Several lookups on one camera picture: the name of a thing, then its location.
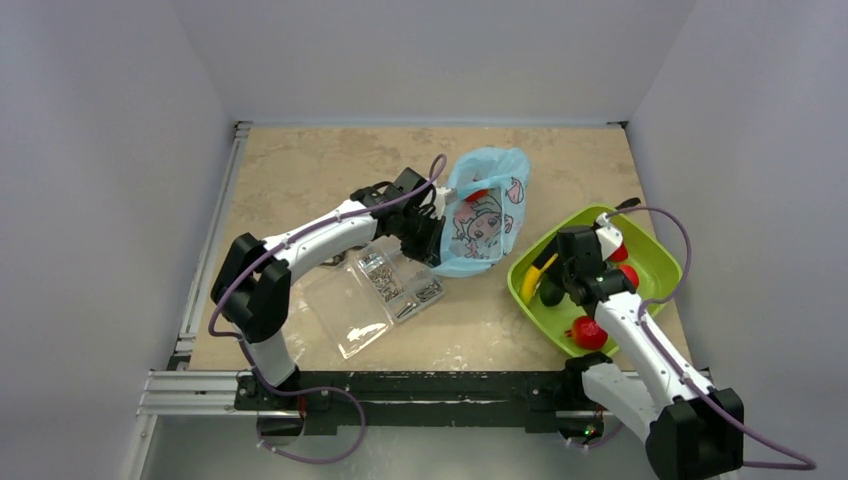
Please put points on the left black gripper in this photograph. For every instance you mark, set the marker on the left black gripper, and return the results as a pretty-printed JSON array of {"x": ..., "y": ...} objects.
[{"x": 429, "y": 251}]

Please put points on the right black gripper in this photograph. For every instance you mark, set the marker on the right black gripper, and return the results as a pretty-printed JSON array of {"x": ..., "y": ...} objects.
[{"x": 573, "y": 266}]

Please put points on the yellow fake banana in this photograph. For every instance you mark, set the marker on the yellow fake banana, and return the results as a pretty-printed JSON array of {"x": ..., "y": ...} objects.
[{"x": 529, "y": 284}]

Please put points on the dark green fake avocado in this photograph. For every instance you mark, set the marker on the dark green fake avocado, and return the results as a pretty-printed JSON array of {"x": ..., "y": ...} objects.
[{"x": 550, "y": 293}]

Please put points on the red fake strawberry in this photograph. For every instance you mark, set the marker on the red fake strawberry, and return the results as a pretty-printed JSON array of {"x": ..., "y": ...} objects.
[{"x": 631, "y": 274}]

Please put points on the light blue plastic bag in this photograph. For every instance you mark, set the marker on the light blue plastic bag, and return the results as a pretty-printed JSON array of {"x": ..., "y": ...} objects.
[{"x": 478, "y": 235}]

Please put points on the red fake apple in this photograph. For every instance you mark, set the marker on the red fake apple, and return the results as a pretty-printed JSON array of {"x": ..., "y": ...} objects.
[{"x": 587, "y": 334}]

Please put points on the red orange fake fruit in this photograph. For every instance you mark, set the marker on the red orange fake fruit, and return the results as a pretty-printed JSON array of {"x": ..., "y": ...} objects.
[{"x": 620, "y": 255}]

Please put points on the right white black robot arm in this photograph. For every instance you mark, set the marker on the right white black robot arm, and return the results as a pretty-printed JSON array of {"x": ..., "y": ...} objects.
[{"x": 685, "y": 423}]

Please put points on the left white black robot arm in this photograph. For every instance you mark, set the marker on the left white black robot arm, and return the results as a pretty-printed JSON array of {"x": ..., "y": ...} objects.
[{"x": 253, "y": 286}]

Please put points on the black metal clamp tool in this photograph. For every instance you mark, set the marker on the black metal clamp tool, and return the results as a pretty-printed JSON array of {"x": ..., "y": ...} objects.
[{"x": 335, "y": 260}]

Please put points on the black yellow screwdriver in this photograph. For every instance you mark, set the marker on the black yellow screwdriver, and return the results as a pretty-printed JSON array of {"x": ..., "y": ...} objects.
[{"x": 629, "y": 203}]

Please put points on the clear plastic screw box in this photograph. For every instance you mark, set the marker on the clear plastic screw box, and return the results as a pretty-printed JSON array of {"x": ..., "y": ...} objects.
[{"x": 370, "y": 292}]

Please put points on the lime green plastic tray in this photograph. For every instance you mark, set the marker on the lime green plastic tray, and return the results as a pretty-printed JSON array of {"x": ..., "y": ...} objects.
[{"x": 659, "y": 273}]

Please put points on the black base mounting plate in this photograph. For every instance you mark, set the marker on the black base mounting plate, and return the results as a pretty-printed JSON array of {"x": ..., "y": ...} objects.
[{"x": 537, "y": 402}]

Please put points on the aluminium front rail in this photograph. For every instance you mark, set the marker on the aluminium front rail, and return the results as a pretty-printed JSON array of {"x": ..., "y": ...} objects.
[{"x": 213, "y": 393}]

